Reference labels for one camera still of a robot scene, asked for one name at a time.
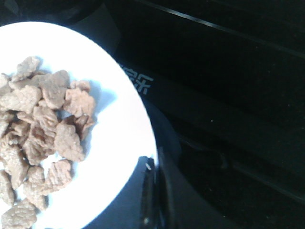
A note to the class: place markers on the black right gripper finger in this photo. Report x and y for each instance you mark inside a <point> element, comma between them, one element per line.
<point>153,200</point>

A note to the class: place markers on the light blue plate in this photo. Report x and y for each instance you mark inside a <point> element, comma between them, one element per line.
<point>121,136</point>

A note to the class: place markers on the brown meat pieces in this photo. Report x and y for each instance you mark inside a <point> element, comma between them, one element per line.
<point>44,117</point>

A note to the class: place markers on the black glass gas stove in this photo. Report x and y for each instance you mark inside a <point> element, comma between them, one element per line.
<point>223,82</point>

